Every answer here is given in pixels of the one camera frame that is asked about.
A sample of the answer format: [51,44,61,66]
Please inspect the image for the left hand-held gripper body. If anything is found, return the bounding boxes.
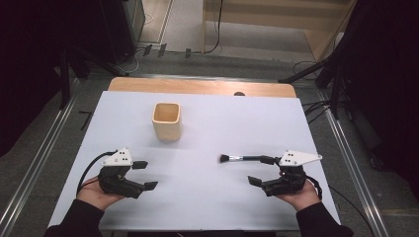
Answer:
[98,147,146,199]

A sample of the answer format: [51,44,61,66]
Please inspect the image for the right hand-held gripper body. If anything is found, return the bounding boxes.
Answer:
[261,150,323,198]

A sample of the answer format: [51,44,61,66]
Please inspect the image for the black makeup brush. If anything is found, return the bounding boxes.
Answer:
[219,153,265,165]

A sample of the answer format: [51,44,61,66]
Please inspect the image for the beige square cup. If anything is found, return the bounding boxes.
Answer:
[151,102,183,143]

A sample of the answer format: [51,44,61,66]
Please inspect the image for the person's right hand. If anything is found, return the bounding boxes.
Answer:
[276,179,322,212]

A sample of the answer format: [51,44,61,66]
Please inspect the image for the person's left hand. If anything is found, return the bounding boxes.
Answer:
[76,176,126,212]

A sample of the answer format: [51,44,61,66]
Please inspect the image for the white board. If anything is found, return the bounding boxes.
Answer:
[48,91,342,231]

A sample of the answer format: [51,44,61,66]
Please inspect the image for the black metal stand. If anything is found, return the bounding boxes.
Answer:
[277,57,342,120]
[58,45,130,111]

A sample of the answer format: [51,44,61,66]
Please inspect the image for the wooden table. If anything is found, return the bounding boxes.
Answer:
[108,77,297,99]

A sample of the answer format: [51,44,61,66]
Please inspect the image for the dark curtain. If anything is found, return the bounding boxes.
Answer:
[0,0,110,157]
[335,0,419,201]

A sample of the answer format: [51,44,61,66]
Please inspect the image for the dark cabinet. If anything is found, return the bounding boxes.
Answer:
[98,0,146,65]

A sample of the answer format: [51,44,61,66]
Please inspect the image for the light wooden shelf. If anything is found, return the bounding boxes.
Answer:
[201,0,359,63]

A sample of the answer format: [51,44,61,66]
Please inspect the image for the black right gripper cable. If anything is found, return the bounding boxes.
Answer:
[305,175,377,237]

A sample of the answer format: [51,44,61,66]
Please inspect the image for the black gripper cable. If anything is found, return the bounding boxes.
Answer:
[305,175,377,237]
[76,150,119,196]

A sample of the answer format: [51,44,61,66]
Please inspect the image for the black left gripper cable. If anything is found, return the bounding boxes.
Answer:
[76,150,119,196]

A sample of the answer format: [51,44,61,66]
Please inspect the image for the metal floor rail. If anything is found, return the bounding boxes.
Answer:
[316,89,392,237]
[0,78,81,237]

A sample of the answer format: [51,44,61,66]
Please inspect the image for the black floor cables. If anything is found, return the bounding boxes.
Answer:
[292,59,331,125]

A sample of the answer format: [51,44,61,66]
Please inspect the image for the white floor cable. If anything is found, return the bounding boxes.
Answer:
[117,47,146,74]

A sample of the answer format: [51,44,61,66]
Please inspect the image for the black hanging cable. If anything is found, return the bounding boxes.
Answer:
[203,0,224,55]

